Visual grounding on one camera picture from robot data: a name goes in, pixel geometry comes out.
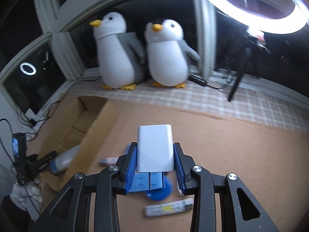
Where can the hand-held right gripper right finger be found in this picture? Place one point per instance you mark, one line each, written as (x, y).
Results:
(179, 170)

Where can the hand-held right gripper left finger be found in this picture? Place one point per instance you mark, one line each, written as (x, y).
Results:
(131, 165)

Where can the small penguin plush toy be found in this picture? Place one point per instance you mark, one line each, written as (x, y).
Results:
(166, 55)

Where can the checkered cloth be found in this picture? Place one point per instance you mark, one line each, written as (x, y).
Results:
(217, 101)

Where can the blue round lid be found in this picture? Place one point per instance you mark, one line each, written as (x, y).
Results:
(159, 194)

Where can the white window frame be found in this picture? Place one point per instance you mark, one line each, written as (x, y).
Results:
(60, 17)

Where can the black tripod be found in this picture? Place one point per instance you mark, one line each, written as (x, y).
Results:
(241, 72)

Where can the black power strip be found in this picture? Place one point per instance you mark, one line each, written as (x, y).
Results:
(198, 80)

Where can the white lotion bottle blue cap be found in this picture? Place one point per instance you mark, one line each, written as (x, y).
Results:
(65, 159)

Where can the white cloth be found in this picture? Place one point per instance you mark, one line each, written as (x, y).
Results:
(26, 198)

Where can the white power strip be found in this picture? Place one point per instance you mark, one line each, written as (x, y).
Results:
(33, 117)

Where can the white charger adapter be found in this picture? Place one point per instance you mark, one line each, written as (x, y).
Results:
(155, 149)

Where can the small clear blue bottle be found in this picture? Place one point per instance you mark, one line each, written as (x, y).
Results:
(108, 161)

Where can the cardboard box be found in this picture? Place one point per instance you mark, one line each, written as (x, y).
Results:
(96, 135)

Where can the white patterned tube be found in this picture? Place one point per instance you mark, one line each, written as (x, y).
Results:
(164, 207)

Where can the large penguin plush toy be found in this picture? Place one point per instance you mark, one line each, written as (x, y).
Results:
(115, 53)

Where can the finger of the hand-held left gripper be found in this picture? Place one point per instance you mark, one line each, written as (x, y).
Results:
(39, 165)

